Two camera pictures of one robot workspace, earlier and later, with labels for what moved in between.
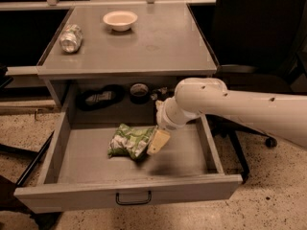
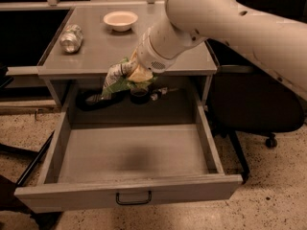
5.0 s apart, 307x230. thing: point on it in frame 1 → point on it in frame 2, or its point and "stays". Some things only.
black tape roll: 139,94 stays
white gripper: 165,121 → 150,57
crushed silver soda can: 70,39 stays
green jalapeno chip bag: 130,141 → 116,79
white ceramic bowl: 120,20 stays
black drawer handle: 125,203 stays
